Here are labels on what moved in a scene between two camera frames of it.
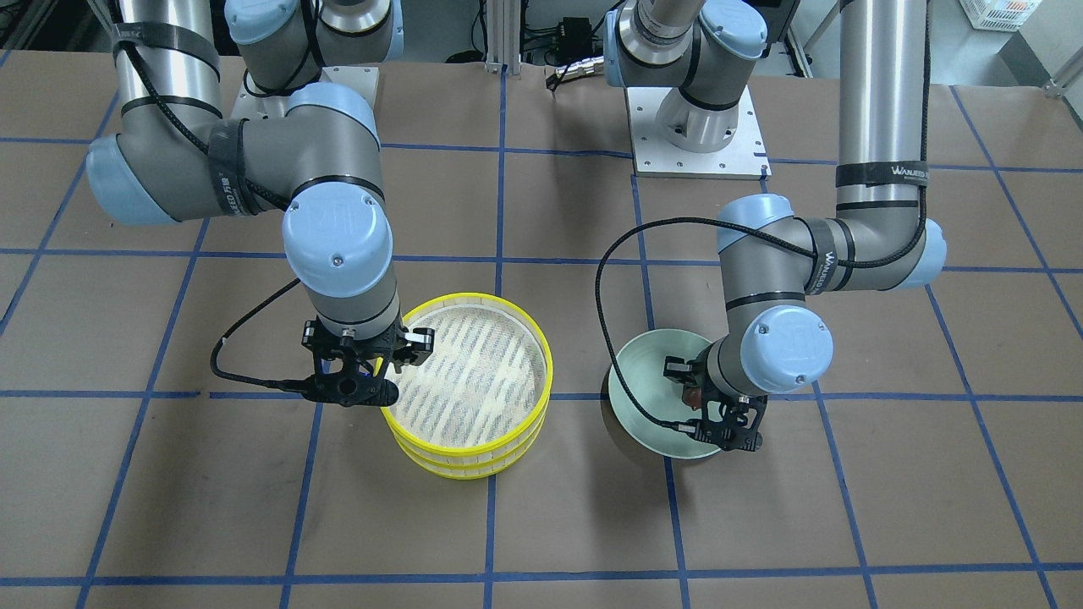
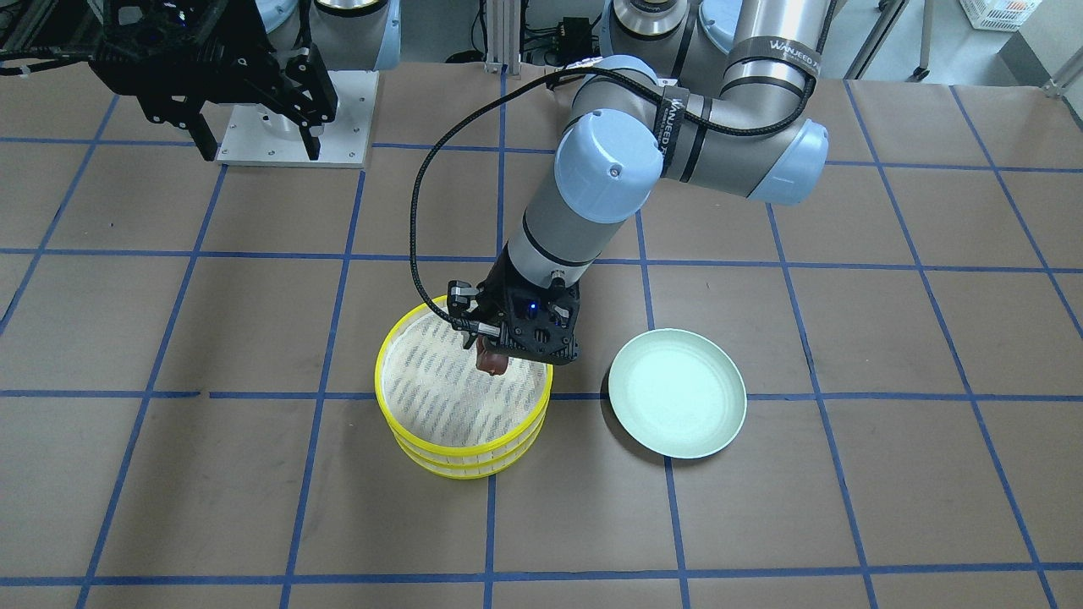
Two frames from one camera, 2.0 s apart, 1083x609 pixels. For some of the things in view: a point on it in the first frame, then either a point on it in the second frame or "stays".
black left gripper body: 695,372 to 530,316
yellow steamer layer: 485,382 stays
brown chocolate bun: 692,397 to 492,363
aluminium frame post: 503,23 stays
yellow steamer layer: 462,473 stays
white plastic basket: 999,15 stays
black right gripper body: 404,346 to 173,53
